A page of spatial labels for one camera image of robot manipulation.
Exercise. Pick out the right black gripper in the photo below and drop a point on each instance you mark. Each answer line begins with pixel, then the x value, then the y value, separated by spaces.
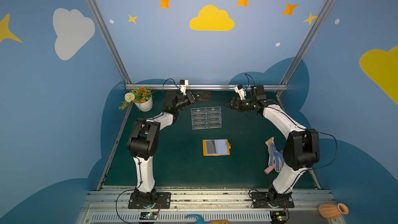
pixel 240 103

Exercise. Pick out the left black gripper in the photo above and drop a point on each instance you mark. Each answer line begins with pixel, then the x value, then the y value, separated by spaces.
pixel 191 97

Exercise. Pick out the silver credit card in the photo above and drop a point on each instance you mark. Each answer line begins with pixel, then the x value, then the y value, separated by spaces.
pixel 210 147
pixel 203 95

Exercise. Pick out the clear plastic organizer tray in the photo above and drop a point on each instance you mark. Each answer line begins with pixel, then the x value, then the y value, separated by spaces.
pixel 206 118

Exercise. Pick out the yellow leather card holder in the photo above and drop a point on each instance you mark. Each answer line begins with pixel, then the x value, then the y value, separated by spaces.
pixel 223 148

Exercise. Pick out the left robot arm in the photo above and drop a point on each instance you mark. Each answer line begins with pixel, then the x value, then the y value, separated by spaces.
pixel 144 140

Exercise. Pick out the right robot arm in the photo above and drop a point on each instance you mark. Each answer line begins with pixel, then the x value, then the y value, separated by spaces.
pixel 301 149

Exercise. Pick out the potted flower plant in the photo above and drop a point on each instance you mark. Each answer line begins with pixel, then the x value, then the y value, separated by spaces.
pixel 141 97

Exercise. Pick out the left controller board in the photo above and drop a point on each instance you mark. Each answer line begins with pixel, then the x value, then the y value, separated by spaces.
pixel 152 216

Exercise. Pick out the controller board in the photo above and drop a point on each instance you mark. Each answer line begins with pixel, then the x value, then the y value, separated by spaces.
pixel 152 216
pixel 278 217

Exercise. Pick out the right controller board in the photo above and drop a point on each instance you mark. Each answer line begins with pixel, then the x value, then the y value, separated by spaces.
pixel 278 217

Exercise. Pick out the terracotta clay vase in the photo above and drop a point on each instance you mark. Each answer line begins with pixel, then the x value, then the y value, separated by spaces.
pixel 333 211

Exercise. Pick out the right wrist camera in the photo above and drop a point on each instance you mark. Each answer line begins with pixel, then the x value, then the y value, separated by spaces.
pixel 241 91

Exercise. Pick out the aluminium frame rear bar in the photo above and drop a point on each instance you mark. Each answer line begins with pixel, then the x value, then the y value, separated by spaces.
pixel 202 87

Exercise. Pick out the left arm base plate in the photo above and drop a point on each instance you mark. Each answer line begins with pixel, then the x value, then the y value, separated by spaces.
pixel 161 200

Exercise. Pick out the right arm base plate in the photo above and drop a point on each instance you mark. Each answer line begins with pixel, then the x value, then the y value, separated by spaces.
pixel 264 199

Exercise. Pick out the aluminium frame right post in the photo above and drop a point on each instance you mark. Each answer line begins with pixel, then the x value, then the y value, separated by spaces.
pixel 310 36

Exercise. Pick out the aluminium frame post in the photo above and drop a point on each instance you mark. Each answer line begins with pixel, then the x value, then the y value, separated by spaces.
pixel 92 4
pixel 310 36

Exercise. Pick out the teal handled tool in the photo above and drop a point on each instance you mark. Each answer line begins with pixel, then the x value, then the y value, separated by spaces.
pixel 200 220

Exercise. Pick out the aluminium front rail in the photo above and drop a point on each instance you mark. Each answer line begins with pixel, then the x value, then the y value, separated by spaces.
pixel 110 206

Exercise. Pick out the aluminium frame left post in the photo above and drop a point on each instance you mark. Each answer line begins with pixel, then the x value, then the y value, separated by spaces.
pixel 92 4

